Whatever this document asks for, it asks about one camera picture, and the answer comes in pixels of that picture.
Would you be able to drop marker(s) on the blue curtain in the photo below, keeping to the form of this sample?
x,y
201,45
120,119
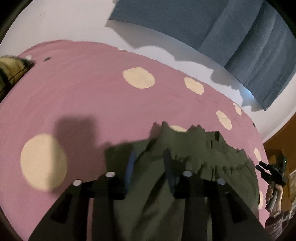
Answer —
x,y
250,39

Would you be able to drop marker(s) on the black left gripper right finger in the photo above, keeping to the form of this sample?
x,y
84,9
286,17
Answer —
x,y
213,210

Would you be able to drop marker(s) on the black gold striped pillow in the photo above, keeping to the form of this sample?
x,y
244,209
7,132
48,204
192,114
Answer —
x,y
13,68

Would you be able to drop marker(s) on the pink polka dot bedsheet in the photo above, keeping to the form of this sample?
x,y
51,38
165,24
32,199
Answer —
x,y
81,97

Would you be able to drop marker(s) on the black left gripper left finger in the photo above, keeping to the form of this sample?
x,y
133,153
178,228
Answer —
x,y
67,219

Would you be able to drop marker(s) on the olive green small garment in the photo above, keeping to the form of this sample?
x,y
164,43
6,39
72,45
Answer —
x,y
149,211

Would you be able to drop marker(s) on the brown wooden furniture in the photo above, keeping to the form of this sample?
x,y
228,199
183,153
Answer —
x,y
283,143

